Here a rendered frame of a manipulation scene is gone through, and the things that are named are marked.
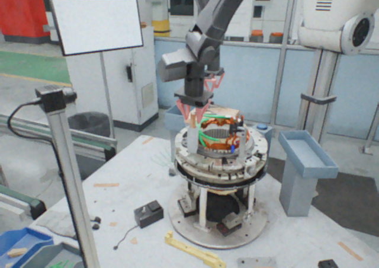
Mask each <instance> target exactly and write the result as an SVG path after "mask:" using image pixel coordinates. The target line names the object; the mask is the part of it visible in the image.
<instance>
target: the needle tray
mask: <svg viewBox="0 0 379 268"><path fill-rule="evenodd" d="M278 142H279V143H280V145H281V146H282V148H283V150H284V151H285V153H287V159H286V163H285V170H284V176H283V179H282V182H281V184H282V186H281V189H280V190H281V191H280V195H279V196H280V198H279V200H280V202H281V205H282V207H283V209H284V212H285V214H286V216H287V217H305V216H308V214H309V210H310V206H311V201H312V198H313V194H314V189H315V186H316V182H317V179H318V178H336V176H337V174H338V170H339V166H338V165H337V164H336V163H335V162H334V160H333V159H332V158H331V157H330V155H328V154H327V153H326V152H325V150H324V149H323V148H322V147H321V146H320V145H319V144H318V143H317V142H316V141H315V140H314V138H313V137H312V136H311V135H309V133H308V132H307V131H279V135H278Z"/></svg>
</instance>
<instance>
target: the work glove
mask: <svg viewBox="0 0 379 268"><path fill-rule="evenodd" d="M89 219H90V221H95V222H101V221H102V219H101V218H100V217H98V216H94V215H89ZM90 223H91V228H92V229H99V228H100V226H99V225H98V224H96V223H93V222H90ZM36 225H40V226H45V227H47V228H48V229H49V230H50V231H52V232H54V233H57V234H59V235H63V236H66V237H71V238H73V239H74V240H75V241H77V237H76V234H75V231H74V230H75V229H74V226H73V223H72V220H71V217H70V213H69V211H67V212H56V211H54V210H49V211H48V212H46V213H45V214H44V215H43V216H42V217H41V218H40V220H39V221H37V223H36Z"/></svg>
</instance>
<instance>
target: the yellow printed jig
mask: <svg viewBox="0 0 379 268"><path fill-rule="evenodd" d="M164 240H165V244H167V245H170V246H172V247H174V248H177V249H179V250H181V251H183V252H185V253H188V254H190V255H192V256H194V257H196V258H199V259H201V260H202V261H203V263H204V264H206V265H208V266H209V267H212V268H226V262H224V261H222V260H221V259H220V258H219V256H218V255H216V254H213V253H211V252H209V251H207V252H206V253H205V252H203V251H201V250H198V249H196V248H194V247H191V246H189V245H186V244H185V243H183V242H181V241H179V240H176V239H174V238H173V231H170V230H169V231H168V233H167V234H165V235H164Z"/></svg>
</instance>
